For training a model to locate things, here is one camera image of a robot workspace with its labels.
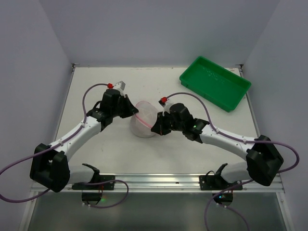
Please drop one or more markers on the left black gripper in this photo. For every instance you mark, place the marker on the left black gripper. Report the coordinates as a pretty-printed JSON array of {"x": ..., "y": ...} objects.
[{"x": 123, "y": 106}]

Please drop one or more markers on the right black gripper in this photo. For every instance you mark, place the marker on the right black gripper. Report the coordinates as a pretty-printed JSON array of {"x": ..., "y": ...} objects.
[{"x": 163, "y": 122}]

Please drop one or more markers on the white mesh laundry bag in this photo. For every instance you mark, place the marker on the white mesh laundry bag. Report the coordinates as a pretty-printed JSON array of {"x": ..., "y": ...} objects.
[{"x": 142, "y": 122}]

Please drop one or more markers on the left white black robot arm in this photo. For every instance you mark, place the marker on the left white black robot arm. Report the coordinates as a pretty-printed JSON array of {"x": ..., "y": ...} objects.
[{"x": 50, "y": 165}]

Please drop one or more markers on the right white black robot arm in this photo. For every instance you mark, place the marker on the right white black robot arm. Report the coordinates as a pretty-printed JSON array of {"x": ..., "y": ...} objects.
[{"x": 261, "y": 159}]

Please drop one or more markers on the green plastic tray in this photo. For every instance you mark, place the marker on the green plastic tray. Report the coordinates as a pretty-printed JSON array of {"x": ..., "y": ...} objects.
[{"x": 215, "y": 83}]

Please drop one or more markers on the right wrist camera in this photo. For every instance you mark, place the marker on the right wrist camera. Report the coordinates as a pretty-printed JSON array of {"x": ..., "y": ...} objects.
[{"x": 166, "y": 103}]

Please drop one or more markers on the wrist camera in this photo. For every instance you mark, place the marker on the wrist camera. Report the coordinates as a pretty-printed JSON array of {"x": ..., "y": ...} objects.
[
  {"x": 120, "y": 86},
  {"x": 166, "y": 103}
]

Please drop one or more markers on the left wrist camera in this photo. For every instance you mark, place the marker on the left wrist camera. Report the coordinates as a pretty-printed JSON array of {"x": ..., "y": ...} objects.
[{"x": 120, "y": 86}]

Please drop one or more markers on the aluminium mounting rail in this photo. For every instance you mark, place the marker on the aluminium mounting rail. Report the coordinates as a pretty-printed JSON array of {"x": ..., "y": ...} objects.
[{"x": 185, "y": 183}]

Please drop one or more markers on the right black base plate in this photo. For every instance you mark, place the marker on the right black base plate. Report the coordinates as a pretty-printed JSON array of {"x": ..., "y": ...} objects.
[{"x": 215, "y": 182}]

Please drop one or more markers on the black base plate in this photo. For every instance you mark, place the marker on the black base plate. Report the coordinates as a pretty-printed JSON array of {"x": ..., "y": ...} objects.
[
  {"x": 100, "y": 182},
  {"x": 215, "y": 182}
]

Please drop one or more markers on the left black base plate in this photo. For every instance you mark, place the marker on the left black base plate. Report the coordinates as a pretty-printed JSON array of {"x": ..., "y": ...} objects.
[{"x": 100, "y": 182}]

